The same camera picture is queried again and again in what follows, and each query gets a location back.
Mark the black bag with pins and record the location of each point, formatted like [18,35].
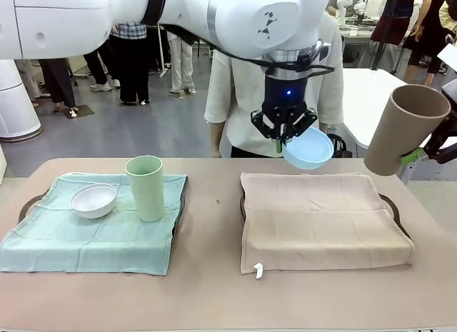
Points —
[341,146]

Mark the person in red plaid shirt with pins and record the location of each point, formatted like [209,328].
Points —
[57,82]

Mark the person in dark trousers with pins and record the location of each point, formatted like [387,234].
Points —
[96,68]

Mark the person in white trousers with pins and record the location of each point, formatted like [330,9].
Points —
[182,60]

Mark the beige cloth mat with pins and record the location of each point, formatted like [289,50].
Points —
[321,232]

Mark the white bowl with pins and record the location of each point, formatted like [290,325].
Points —
[93,207]

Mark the light green cloth mat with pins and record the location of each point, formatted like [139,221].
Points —
[89,246]

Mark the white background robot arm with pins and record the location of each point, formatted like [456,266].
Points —
[342,3]

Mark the brown tall cup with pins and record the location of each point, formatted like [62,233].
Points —
[392,143]

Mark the light blue bowl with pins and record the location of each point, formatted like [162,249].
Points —
[310,153]

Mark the person in cream T-shirt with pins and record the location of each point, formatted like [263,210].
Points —
[235,107]

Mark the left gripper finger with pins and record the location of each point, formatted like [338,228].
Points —
[301,123]
[267,126]

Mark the person in red skirt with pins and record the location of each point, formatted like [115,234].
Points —
[392,21]

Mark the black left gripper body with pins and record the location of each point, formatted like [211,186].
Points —
[285,96]

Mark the black floor plate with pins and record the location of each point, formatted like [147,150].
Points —
[80,111]

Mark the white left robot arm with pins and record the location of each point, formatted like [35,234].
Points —
[107,18]

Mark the person in blue plaid shirt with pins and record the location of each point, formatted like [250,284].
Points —
[128,60]

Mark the light green tall cup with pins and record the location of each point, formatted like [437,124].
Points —
[146,192]

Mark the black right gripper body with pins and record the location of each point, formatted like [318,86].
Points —
[450,143]

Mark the person in black dress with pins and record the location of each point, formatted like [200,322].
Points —
[425,39]

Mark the person right forearm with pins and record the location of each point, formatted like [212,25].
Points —
[216,139]

